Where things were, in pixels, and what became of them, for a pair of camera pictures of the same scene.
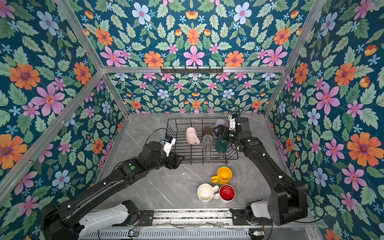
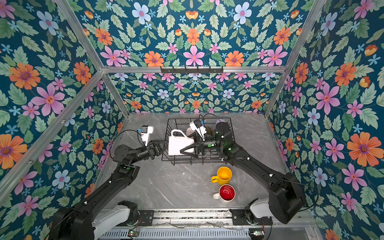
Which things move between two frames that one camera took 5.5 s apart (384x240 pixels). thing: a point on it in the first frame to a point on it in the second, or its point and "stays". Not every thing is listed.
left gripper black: x=172 y=164 to x=153 y=150
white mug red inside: x=226 y=195 stays
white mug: x=205 y=192 to x=176 y=143
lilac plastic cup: x=223 y=122 stays
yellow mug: x=224 y=175 stays
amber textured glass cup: x=207 y=130 stays
